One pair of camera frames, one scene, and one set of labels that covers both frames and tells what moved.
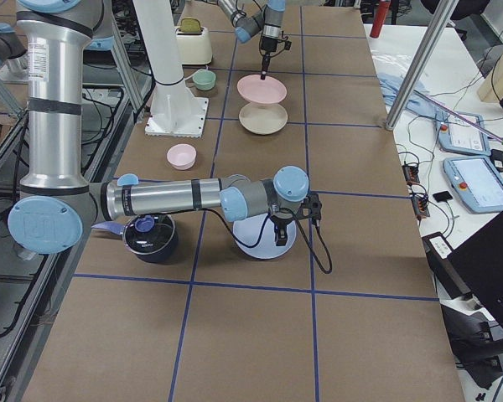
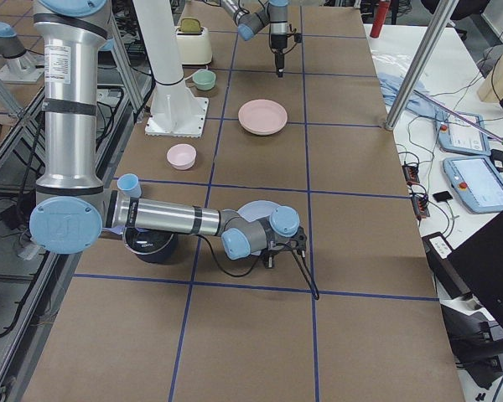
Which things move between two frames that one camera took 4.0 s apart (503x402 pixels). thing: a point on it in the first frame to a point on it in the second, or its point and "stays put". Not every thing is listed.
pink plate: x=264 y=91 to x=262 y=117
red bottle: x=380 y=18 stays put
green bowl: x=204 y=79 stays put
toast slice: x=190 y=24 stays put
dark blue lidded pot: x=151 y=239 stays put
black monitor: x=489 y=262 stays put
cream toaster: x=194 y=47 stays put
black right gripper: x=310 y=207 to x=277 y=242
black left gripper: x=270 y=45 to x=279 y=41
